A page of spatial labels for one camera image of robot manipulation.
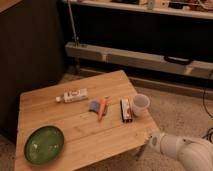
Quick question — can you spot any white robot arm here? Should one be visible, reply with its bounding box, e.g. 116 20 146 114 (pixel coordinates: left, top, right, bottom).
148 132 213 171

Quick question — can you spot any orange carrot toy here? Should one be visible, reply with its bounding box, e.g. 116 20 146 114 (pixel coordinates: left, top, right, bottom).
98 96 109 122

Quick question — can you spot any white plastic bottle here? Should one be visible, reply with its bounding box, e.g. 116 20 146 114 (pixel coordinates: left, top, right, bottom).
55 88 88 103

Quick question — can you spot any white paper cup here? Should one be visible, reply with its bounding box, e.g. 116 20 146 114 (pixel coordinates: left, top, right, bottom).
132 94 150 117

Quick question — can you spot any wooden table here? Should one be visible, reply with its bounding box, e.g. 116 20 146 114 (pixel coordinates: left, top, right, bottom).
15 70 158 171

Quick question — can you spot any grey metal stand pole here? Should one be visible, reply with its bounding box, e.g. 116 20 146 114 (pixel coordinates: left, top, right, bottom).
67 0 79 46

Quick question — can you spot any long grey metal beam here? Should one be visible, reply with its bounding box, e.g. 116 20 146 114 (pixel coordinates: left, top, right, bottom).
65 42 213 78

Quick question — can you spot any upper shelf with clutter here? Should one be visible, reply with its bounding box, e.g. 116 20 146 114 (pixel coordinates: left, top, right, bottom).
62 0 213 20

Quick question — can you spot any black handle on beam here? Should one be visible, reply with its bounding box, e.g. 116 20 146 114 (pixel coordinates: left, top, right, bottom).
164 56 193 65

